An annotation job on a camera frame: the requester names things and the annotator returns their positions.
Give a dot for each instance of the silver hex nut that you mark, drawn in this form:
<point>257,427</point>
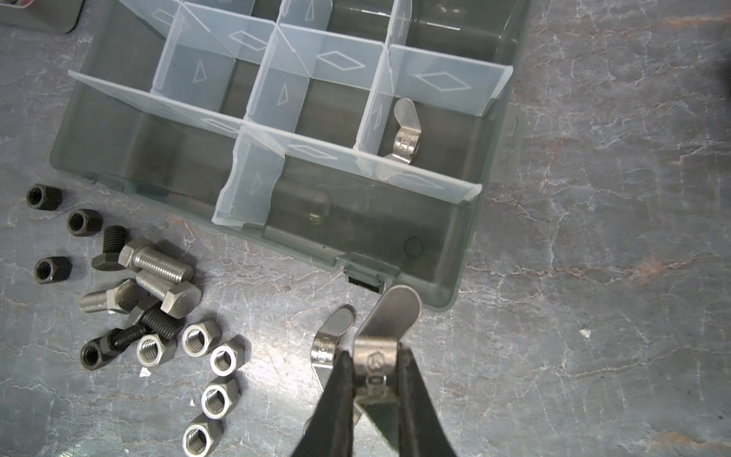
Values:
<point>153,351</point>
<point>202,436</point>
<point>200,339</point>
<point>228,357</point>
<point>220,397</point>

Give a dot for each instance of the green compartment organizer box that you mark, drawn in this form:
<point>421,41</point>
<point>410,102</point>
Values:
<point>271,120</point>

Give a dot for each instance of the silver wing nut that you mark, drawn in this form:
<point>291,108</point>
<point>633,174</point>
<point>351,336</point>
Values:
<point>325,345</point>
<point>375,358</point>
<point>406,143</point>

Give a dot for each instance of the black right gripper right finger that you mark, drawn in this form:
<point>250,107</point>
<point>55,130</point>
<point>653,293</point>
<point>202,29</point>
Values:
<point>419,430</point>

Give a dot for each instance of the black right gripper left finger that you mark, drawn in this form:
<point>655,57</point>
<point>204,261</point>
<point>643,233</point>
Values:
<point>330,432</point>

